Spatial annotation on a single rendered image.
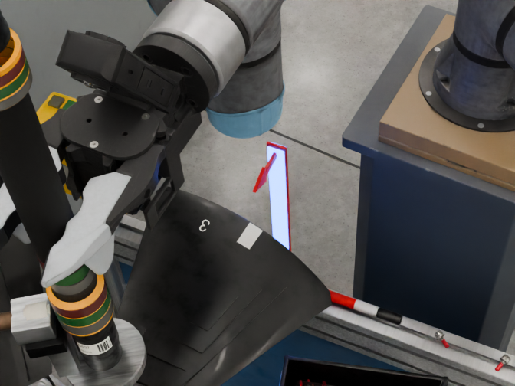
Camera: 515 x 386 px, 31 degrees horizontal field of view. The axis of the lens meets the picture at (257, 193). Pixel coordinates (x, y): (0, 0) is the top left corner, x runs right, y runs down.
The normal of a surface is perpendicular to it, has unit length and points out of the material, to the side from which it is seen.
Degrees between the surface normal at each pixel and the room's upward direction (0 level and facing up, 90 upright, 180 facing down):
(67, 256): 42
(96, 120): 0
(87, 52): 32
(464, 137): 1
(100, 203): 0
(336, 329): 90
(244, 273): 19
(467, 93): 72
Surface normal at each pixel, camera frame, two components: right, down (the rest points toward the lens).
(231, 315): 0.23, -0.62
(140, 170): -0.06, -0.59
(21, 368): -0.04, 0.04
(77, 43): -0.26, -0.11
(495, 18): -0.86, 0.17
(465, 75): -0.66, 0.40
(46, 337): 0.18, 0.79
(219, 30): 0.58, -0.20
